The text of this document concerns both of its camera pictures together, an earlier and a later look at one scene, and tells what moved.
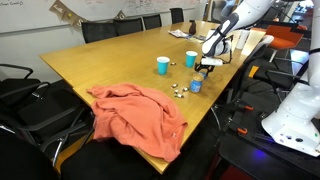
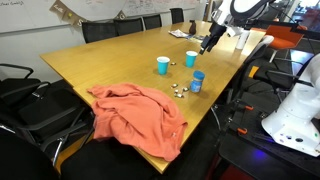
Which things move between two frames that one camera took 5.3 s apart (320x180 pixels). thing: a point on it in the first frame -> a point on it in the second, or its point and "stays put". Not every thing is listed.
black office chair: (153, 21) stays put
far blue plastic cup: (163, 64) stays put
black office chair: (177, 15) stays put
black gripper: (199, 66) -> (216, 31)
